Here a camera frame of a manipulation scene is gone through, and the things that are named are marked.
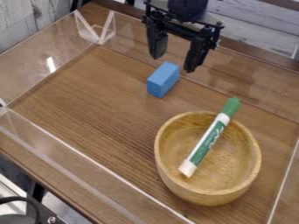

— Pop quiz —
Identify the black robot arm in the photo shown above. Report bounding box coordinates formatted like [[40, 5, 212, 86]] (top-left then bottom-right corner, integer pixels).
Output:
[[142, 0, 224, 73]]

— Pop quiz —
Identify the black metal table leg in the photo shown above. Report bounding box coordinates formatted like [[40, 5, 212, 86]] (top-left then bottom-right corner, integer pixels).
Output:
[[32, 183, 46, 202]]

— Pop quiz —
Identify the clear acrylic corner bracket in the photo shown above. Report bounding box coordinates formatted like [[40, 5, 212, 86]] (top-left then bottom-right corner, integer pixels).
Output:
[[73, 10, 116, 45]]

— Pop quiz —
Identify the clear acrylic barrier wall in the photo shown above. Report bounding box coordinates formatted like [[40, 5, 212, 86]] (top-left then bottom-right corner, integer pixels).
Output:
[[0, 99, 194, 224]]

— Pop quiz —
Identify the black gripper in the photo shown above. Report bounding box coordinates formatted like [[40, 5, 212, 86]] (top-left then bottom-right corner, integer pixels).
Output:
[[142, 1, 224, 73]]

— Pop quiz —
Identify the black cable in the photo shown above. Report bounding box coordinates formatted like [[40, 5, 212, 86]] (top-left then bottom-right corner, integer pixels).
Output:
[[0, 195, 42, 224]]

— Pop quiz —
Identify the brown wooden bowl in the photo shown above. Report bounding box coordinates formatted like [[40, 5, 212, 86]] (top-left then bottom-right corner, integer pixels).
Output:
[[153, 111, 261, 207]]

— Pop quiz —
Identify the blue rectangular block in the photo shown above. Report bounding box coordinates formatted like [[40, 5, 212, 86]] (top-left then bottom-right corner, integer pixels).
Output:
[[146, 61, 180, 98]]

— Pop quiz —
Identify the green white marker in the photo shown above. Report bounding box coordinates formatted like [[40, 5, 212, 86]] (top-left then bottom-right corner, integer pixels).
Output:
[[178, 98, 240, 178]]

